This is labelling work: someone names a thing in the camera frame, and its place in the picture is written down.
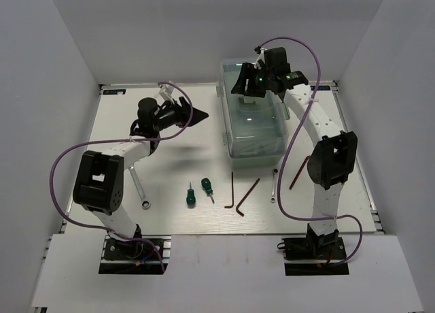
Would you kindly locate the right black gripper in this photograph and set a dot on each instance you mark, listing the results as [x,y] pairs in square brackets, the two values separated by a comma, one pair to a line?
[245,73]

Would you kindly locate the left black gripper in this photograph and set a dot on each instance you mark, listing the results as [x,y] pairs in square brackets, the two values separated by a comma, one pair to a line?
[183,111]

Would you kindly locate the green plastic toolbox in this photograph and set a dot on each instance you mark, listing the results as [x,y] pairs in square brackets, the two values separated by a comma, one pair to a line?
[254,128]

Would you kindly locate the large brown hex key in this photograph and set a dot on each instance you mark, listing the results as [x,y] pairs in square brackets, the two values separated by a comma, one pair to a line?
[296,177]

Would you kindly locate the thin brown hex key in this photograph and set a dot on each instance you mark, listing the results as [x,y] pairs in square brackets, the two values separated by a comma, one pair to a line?
[231,204]

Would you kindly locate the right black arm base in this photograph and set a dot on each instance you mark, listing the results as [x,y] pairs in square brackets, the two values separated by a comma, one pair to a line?
[314,256]

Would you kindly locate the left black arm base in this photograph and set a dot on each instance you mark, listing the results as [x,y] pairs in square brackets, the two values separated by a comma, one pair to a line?
[135,258]

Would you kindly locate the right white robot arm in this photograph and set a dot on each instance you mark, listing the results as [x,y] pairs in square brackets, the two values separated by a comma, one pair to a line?
[334,150]

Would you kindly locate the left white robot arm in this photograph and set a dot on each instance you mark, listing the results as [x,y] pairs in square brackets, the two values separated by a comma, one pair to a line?
[99,183]

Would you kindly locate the right green stubby screwdriver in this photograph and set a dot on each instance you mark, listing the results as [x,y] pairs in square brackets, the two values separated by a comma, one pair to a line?
[206,185]

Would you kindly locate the green stubby screwdriver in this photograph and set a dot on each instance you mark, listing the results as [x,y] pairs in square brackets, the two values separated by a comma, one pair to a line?
[190,197]
[206,185]

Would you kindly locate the right blue label sticker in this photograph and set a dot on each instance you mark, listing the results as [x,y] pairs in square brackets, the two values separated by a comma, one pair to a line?
[321,88]

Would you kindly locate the blue label sticker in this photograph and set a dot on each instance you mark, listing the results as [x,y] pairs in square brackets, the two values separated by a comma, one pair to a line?
[321,88]
[114,92]

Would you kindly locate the left blue label sticker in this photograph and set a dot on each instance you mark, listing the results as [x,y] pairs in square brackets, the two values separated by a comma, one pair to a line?
[114,92]

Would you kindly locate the left green stubby screwdriver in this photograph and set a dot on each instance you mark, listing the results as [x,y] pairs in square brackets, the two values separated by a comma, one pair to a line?
[190,197]

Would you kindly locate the large silver ratchet wrench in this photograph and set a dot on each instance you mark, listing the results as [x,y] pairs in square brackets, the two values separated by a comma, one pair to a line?
[145,204]

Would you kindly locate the medium brown hex key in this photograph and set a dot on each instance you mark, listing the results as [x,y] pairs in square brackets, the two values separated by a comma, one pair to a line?
[244,198]

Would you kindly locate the small silver wrench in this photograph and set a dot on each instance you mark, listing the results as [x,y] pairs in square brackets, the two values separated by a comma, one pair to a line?
[274,186]

